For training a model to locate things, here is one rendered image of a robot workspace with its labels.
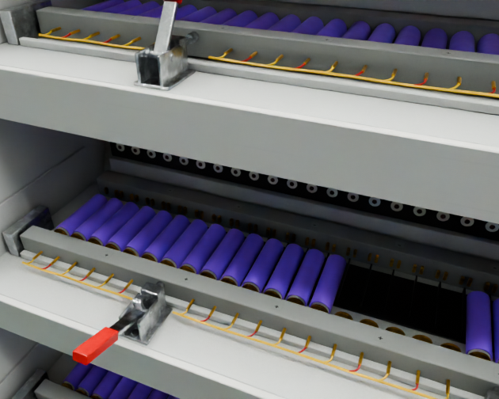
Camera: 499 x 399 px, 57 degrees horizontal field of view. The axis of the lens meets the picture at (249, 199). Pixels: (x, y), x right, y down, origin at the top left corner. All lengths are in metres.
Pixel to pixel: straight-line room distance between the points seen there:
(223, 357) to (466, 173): 0.22
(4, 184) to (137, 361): 0.22
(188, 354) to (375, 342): 0.14
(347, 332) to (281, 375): 0.06
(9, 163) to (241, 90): 0.26
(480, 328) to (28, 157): 0.44
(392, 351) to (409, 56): 0.21
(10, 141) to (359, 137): 0.34
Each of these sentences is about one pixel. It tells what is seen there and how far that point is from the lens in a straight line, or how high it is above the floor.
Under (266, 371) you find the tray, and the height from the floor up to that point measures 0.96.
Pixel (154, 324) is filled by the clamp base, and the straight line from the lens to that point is 0.40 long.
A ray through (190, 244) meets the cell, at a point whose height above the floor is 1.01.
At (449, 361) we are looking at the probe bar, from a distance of 0.37.
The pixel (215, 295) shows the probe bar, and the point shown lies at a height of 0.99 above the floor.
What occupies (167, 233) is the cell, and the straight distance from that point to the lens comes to 0.46.
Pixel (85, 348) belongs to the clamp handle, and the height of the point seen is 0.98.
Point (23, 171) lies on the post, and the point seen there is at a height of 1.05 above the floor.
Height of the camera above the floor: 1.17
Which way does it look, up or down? 16 degrees down
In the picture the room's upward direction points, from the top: 8 degrees clockwise
